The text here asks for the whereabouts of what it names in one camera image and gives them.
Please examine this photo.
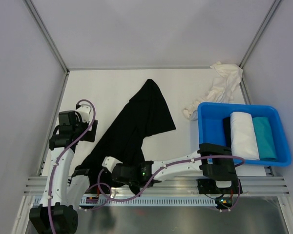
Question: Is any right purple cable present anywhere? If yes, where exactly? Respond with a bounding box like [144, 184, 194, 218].
[80, 156, 245, 213]

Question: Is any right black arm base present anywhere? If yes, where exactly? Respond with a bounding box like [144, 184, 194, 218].
[197, 178, 243, 195]

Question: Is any aluminium frame post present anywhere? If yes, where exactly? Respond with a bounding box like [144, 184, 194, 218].
[238, 0, 284, 69]
[23, 0, 69, 75]

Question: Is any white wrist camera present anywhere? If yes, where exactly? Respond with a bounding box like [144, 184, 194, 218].
[76, 104, 92, 123]
[102, 156, 122, 173]

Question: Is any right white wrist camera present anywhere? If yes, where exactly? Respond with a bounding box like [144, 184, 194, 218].
[102, 156, 122, 173]

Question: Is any slotted white cable duct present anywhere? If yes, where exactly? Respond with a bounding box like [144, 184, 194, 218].
[80, 196, 216, 207]

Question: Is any left aluminium frame post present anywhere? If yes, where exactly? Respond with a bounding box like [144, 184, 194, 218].
[23, 0, 69, 75]

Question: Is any black t-shirt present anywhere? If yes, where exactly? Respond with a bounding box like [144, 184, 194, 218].
[76, 79, 176, 188]
[222, 117, 231, 147]

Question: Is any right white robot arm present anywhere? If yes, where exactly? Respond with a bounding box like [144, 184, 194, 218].
[102, 143, 238, 193]

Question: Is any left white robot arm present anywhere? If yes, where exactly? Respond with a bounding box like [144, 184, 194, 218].
[29, 105, 98, 234]

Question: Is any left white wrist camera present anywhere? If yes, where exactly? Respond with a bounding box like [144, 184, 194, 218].
[76, 104, 92, 123]

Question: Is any rolled teal t-shirt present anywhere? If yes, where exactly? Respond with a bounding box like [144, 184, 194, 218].
[252, 117, 277, 161]

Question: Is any crumpled cream t-shirt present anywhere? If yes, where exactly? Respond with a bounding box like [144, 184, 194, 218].
[182, 61, 243, 121]

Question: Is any rolled black t-shirt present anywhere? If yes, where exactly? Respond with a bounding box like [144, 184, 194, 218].
[222, 117, 231, 147]

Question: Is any right aluminium frame post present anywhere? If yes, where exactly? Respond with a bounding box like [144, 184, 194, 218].
[238, 0, 284, 69]

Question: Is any blue plastic bin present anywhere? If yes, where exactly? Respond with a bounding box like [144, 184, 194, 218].
[197, 102, 292, 167]

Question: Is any rolled white t-shirt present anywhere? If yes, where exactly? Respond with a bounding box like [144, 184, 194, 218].
[230, 112, 259, 160]

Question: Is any aluminium mounting rail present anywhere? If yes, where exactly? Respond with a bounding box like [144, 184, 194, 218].
[23, 176, 290, 196]

